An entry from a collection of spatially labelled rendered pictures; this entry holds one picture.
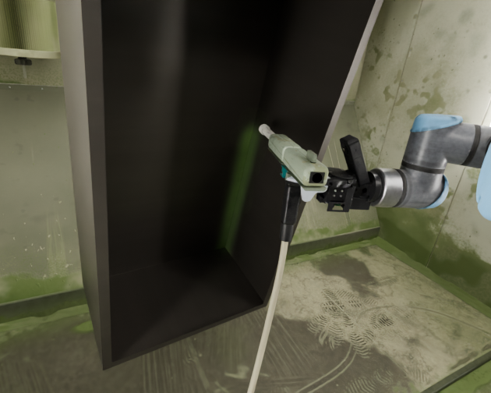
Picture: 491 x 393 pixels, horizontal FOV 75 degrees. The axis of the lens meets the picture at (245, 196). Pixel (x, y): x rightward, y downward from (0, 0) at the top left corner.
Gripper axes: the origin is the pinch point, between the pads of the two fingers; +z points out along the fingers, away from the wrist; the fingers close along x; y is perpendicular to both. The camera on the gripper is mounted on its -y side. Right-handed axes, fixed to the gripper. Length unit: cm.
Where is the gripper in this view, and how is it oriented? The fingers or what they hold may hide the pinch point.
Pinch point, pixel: (291, 172)
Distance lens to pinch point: 70.0
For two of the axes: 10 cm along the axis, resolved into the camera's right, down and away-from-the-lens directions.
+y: -1.2, 9.2, 3.8
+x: -1.6, -3.9, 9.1
